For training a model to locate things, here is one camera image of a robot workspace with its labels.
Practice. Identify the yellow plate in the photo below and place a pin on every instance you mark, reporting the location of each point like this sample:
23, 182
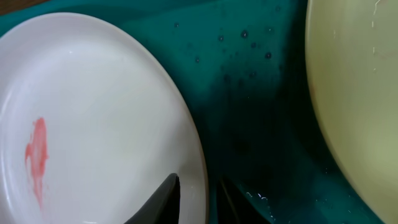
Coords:
351, 59

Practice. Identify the teal plastic tray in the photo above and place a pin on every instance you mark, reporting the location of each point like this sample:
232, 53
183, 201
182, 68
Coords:
240, 67

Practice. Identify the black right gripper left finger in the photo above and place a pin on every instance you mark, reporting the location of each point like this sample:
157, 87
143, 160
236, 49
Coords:
163, 206

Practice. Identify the white plate with red stain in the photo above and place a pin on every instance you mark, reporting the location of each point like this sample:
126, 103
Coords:
91, 125

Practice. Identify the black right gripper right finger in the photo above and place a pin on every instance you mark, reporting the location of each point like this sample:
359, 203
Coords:
233, 207

